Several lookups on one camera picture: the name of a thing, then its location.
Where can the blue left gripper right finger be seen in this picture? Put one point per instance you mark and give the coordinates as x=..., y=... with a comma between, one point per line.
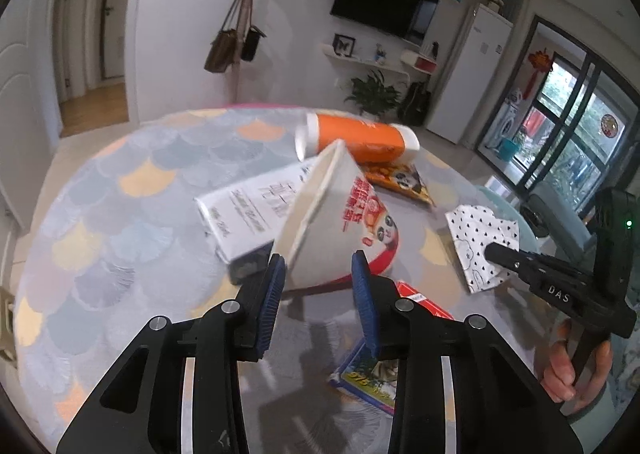
x=365, y=302

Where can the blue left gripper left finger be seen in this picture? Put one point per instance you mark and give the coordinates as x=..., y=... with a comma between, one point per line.
x=275, y=277

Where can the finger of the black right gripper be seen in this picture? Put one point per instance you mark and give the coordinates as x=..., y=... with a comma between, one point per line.
x=517, y=262

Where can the white heart-pattern bag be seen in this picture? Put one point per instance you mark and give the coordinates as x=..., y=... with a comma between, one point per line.
x=473, y=228

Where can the panda paper cup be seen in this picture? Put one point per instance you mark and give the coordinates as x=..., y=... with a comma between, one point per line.
x=336, y=213

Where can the blue-grey sofa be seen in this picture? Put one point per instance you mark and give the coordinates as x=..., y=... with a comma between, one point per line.
x=573, y=241

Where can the white paper carton box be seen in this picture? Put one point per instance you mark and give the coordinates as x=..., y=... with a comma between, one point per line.
x=243, y=219

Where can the red tiger card box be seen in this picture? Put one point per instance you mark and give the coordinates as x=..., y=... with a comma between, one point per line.
x=365, y=378

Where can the orange panda snack bag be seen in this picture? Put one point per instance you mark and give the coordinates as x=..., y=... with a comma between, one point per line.
x=400, y=179

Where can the teal bucket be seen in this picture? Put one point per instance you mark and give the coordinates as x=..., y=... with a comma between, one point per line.
x=507, y=149

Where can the white washing machine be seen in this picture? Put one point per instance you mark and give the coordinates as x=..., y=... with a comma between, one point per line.
x=507, y=118

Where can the grey patterned tablecloth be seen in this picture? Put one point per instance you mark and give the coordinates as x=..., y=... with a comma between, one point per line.
x=123, y=242

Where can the black guitar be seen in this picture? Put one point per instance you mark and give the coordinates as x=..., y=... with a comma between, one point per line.
x=414, y=107

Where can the potted green plant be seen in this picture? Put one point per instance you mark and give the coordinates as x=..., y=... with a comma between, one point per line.
x=372, y=96

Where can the white refrigerator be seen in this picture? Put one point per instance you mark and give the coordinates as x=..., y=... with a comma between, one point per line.
x=470, y=70

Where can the brown handbag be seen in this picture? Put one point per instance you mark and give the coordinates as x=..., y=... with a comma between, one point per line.
x=222, y=50

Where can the black small handbag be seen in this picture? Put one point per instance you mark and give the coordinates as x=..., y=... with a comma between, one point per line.
x=251, y=42

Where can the framed butterfly picture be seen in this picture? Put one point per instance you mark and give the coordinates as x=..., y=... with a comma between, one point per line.
x=343, y=45

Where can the white interior door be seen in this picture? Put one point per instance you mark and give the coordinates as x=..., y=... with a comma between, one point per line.
x=28, y=98

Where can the pink coat stand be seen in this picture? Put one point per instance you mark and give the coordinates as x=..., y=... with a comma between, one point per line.
x=243, y=24

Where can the red white wall box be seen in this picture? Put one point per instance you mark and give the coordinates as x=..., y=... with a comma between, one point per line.
x=418, y=62

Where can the white wall shelf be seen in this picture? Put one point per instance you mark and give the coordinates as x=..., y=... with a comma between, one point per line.
x=328, y=51

